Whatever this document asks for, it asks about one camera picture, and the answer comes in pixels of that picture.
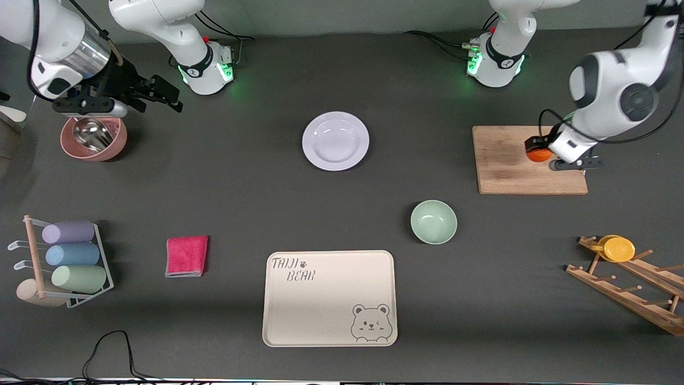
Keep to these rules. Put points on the pink bowl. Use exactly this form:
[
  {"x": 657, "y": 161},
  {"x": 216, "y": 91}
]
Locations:
[{"x": 120, "y": 144}]

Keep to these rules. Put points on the metal scoop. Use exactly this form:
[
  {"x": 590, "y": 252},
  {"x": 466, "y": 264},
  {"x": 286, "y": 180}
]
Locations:
[{"x": 93, "y": 135}]

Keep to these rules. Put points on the pale lavender round plate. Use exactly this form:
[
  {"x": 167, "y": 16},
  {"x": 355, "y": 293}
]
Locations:
[{"x": 335, "y": 140}]

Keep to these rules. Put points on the white rounded object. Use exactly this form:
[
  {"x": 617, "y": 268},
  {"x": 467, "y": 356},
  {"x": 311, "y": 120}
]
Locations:
[{"x": 13, "y": 113}]

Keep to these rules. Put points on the wooden cutting board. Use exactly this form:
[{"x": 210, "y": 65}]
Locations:
[{"x": 502, "y": 171}]

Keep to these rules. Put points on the blue cup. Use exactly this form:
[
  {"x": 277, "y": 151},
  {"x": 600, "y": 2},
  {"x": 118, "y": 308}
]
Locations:
[{"x": 74, "y": 254}]

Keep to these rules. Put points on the purple cup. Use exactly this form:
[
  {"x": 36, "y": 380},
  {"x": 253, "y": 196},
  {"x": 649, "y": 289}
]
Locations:
[{"x": 69, "y": 232}]

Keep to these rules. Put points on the light green bowl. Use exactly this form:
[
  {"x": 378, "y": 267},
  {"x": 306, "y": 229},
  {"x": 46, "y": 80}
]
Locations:
[{"x": 434, "y": 222}]

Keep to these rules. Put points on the wooden dish rack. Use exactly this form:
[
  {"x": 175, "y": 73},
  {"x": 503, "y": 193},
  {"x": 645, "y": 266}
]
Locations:
[{"x": 625, "y": 291}]

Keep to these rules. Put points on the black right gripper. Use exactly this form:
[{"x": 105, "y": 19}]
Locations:
[{"x": 121, "y": 78}]

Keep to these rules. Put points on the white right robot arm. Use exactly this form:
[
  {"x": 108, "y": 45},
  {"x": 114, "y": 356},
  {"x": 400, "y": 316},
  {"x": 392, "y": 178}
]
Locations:
[{"x": 48, "y": 27}]

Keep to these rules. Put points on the cream bear print tray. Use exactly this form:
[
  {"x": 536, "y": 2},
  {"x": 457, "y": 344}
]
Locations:
[{"x": 326, "y": 305}]

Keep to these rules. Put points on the wooden rack dowel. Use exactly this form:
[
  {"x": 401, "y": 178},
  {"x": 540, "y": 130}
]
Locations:
[{"x": 35, "y": 251}]

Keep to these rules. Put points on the orange fruit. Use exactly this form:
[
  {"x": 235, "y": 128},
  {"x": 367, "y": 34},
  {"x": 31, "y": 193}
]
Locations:
[{"x": 539, "y": 155}]

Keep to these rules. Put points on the green cup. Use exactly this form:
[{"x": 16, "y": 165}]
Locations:
[{"x": 80, "y": 278}]

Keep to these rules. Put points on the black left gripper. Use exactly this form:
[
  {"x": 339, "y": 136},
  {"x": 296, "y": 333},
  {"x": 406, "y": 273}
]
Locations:
[{"x": 535, "y": 144}]

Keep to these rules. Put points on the yellow cup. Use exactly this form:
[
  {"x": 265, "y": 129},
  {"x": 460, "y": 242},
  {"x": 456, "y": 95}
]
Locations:
[{"x": 620, "y": 249}]

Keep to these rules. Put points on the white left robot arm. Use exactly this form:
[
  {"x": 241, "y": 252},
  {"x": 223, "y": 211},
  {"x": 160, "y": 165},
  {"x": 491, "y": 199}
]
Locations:
[{"x": 614, "y": 85}]

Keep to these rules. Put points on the beige cup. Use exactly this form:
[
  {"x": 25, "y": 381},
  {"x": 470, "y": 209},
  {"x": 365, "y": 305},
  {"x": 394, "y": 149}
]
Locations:
[{"x": 29, "y": 293}]

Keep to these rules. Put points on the pink folded cloth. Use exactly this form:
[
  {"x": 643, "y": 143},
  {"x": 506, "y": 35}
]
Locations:
[{"x": 187, "y": 256}]

